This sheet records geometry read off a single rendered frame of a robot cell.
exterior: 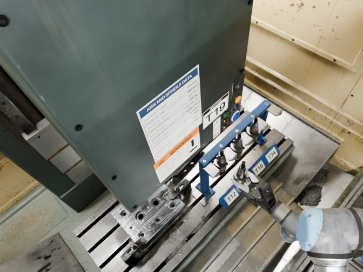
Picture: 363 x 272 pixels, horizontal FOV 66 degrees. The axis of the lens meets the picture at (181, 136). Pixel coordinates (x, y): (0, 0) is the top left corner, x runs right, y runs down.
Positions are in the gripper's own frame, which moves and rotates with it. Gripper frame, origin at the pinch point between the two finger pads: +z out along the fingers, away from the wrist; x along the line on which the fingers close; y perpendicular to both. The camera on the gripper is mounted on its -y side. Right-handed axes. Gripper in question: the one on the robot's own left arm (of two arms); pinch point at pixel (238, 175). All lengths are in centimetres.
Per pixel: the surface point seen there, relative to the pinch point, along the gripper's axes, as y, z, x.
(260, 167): 25.9, 0.3, 21.9
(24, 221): 65, 92, -95
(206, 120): -53, 4, -16
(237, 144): -5.8, 8.2, 8.2
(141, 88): -77, 5, -31
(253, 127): -7.0, 8.4, 19.3
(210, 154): -2.6, 14.3, -2.0
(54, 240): 58, 63, -85
